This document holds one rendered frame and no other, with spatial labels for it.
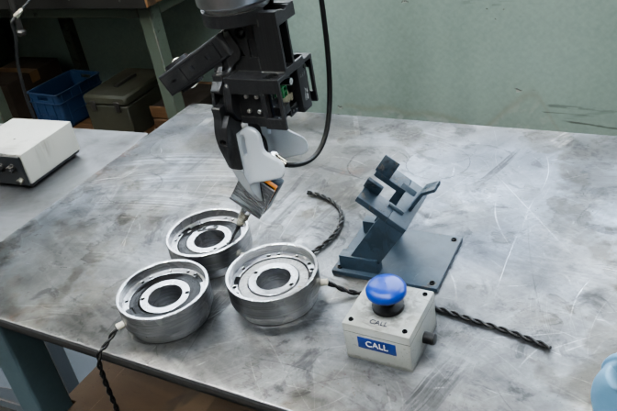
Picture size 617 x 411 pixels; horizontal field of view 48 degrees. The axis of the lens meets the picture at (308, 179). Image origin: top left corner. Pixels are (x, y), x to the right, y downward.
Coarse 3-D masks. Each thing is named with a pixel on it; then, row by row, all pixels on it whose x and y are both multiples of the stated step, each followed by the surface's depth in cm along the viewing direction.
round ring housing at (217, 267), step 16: (224, 208) 90; (176, 224) 88; (192, 224) 90; (192, 240) 86; (208, 240) 89; (224, 240) 85; (240, 240) 83; (176, 256) 83; (192, 256) 82; (208, 256) 81; (224, 256) 82; (208, 272) 83; (224, 272) 84
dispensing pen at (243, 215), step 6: (276, 156) 73; (276, 180) 76; (282, 180) 76; (270, 186) 75; (276, 192) 76; (270, 204) 77; (240, 216) 80; (246, 216) 79; (240, 222) 80; (234, 234) 82
